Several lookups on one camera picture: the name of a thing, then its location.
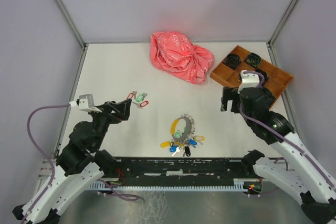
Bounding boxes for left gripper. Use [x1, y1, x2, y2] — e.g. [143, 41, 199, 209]
[89, 98, 132, 150]

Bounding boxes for metal keyring with keys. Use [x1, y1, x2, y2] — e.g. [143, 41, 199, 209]
[160, 114, 205, 157]

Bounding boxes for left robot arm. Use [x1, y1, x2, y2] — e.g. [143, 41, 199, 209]
[13, 94, 132, 223]

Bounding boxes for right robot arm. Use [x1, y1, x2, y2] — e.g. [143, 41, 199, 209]
[221, 87, 335, 223]

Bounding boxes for key with red tag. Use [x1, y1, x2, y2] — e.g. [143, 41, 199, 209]
[133, 100, 149, 109]
[127, 91, 137, 101]

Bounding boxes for key with green tag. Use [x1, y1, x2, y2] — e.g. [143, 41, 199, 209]
[136, 92, 148, 103]

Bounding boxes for key with red tag lower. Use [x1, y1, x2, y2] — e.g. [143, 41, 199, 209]
[133, 100, 149, 109]

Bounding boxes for black roll top left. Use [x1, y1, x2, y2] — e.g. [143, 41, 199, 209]
[222, 54, 241, 70]

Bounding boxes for black roll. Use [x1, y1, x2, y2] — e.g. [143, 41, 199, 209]
[255, 68, 269, 85]
[222, 54, 241, 70]
[244, 52, 262, 69]

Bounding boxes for black roll middle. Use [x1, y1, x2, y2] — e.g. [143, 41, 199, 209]
[255, 68, 269, 85]

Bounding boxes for black roll top right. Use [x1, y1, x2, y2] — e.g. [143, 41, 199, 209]
[244, 52, 262, 69]

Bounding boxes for wooden compartment tray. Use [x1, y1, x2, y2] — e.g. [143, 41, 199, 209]
[210, 45, 293, 109]

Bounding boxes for pink crumpled cloth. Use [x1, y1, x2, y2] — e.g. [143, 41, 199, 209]
[150, 31, 215, 84]

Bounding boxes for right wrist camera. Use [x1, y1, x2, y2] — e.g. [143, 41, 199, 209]
[238, 70, 260, 94]

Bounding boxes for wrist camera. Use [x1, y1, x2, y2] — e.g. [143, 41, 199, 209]
[69, 94, 102, 113]
[238, 70, 260, 94]

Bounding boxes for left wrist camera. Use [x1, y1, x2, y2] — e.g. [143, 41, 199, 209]
[69, 94, 102, 113]

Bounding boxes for white cable duct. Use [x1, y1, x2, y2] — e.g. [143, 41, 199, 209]
[86, 177, 250, 191]

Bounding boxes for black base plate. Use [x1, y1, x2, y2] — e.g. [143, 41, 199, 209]
[116, 157, 257, 186]

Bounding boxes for aluminium frame rail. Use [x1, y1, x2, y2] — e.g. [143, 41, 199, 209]
[38, 159, 51, 180]

